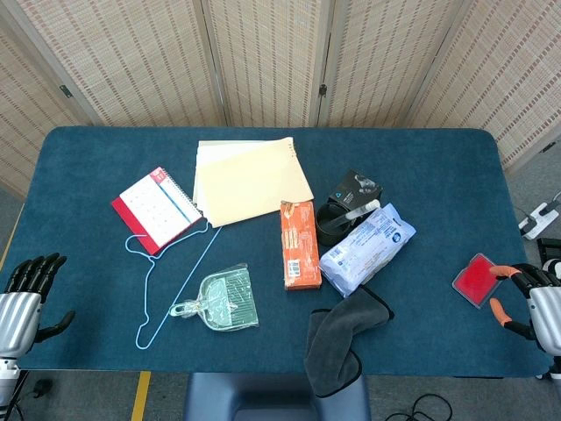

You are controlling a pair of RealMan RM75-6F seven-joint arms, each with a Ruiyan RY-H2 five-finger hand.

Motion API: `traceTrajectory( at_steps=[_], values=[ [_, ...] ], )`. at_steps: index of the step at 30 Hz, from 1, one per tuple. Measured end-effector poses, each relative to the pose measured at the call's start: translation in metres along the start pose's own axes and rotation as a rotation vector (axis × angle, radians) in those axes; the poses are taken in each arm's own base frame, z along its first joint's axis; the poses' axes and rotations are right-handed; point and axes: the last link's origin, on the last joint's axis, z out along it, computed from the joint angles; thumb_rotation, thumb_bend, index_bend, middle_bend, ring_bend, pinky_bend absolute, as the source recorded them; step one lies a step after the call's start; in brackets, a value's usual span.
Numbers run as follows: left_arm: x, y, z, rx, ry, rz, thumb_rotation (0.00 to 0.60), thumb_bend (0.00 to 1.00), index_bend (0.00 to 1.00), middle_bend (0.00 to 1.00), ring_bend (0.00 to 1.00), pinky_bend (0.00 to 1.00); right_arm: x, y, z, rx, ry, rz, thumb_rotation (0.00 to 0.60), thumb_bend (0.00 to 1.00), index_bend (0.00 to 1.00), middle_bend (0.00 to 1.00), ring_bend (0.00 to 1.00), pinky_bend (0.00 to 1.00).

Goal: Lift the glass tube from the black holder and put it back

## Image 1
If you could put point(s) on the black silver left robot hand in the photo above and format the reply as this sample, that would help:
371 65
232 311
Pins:
17 316

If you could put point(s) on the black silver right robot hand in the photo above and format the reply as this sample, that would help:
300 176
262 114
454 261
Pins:
545 316

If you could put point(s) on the transparent test tube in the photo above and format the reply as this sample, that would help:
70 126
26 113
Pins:
364 209

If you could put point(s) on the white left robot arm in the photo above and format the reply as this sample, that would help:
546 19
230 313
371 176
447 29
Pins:
6 377

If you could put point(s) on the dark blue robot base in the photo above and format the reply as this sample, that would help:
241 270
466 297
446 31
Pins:
210 394

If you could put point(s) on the black mesh pen cup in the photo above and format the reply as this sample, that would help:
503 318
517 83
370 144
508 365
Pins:
326 237

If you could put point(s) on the white black shoe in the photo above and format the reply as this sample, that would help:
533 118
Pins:
553 265

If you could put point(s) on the black floor box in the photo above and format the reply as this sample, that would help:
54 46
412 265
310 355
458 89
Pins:
550 247

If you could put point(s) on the red ink pad case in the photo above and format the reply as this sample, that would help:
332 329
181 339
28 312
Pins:
475 280

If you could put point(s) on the white power strip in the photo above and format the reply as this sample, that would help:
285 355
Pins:
537 221

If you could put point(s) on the red desk calendar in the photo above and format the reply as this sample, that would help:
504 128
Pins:
158 210

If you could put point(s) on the blue white wipes package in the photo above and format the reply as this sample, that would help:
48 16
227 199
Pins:
368 250

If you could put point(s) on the green dustpan in plastic wrap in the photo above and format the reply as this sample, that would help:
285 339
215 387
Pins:
223 302

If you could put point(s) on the grey microfibre cloth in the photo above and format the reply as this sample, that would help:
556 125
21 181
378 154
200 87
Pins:
328 346

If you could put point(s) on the black cardboard box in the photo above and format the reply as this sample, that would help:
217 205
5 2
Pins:
350 184

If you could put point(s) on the orange cardboard box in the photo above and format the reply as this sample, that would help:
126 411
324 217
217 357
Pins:
300 250

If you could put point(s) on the cream paper folder stack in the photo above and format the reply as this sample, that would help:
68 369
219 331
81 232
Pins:
250 184

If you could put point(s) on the woven folding screen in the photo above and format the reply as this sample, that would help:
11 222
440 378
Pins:
263 61

